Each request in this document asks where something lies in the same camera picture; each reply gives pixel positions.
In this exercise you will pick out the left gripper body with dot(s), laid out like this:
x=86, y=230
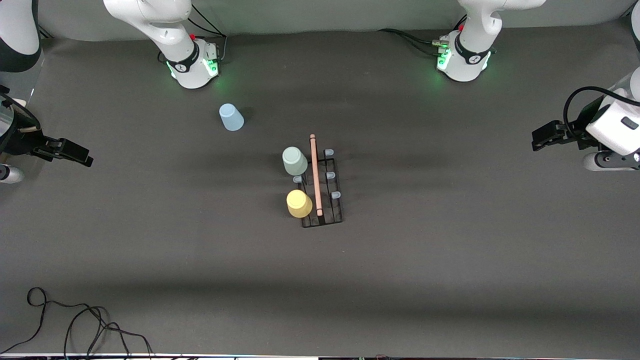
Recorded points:
x=580, y=131

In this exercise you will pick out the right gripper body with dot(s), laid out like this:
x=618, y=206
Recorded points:
x=21, y=142

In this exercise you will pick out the pale green plastic cup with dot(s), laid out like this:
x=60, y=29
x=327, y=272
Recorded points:
x=295, y=161

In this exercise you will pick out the yellow plastic cup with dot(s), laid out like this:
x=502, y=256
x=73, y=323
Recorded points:
x=299, y=203

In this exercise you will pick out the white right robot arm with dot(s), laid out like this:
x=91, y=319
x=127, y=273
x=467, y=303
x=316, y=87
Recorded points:
x=165, y=30

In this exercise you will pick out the light blue plastic cup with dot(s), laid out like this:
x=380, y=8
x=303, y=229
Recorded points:
x=231, y=119

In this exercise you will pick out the beige box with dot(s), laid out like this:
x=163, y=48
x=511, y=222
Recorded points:
x=19, y=102

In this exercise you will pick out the dark grey table mat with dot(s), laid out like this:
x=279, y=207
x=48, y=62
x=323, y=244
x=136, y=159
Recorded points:
x=400, y=275

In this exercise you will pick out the black frame rail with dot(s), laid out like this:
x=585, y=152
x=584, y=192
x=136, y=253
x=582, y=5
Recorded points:
x=46, y=34

